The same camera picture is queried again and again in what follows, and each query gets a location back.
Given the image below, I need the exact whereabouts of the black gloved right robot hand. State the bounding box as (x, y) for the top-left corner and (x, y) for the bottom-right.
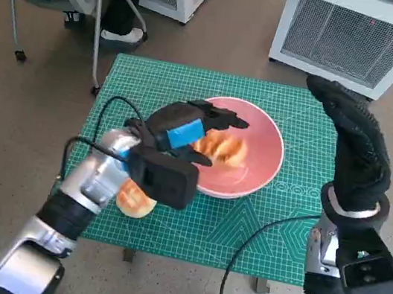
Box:
(284, 74), (393, 220)

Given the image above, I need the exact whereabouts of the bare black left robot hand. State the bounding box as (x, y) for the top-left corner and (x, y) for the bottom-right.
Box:
(119, 88), (254, 174)

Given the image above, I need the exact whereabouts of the long braided toy bread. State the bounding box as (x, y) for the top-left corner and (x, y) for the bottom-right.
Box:
(191, 126), (253, 170)

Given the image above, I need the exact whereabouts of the pink bowl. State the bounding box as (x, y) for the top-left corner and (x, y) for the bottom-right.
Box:
(183, 92), (293, 209)

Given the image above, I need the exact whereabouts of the round toy bread bun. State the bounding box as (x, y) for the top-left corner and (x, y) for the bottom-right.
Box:
(112, 177), (161, 222)

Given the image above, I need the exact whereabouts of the green cutting mat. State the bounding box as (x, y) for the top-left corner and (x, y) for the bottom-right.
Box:
(64, 48), (348, 290)

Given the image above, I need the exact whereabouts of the large white mesh cabinet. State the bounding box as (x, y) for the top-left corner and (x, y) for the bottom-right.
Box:
(263, 0), (393, 105)

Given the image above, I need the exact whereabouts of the dark table leg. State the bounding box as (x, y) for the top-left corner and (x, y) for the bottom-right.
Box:
(252, 277), (272, 294)
(121, 247), (138, 264)

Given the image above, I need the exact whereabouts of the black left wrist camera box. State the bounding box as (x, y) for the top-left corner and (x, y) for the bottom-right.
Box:
(120, 143), (203, 214)

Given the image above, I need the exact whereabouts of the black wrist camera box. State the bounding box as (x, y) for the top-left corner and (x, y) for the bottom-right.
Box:
(120, 143), (203, 214)
(322, 219), (393, 294)

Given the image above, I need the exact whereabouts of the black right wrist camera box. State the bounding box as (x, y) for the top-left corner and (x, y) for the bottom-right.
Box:
(322, 219), (393, 294)

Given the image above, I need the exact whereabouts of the long black robot cable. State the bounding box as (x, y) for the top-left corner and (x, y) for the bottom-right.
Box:
(219, 200), (322, 294)

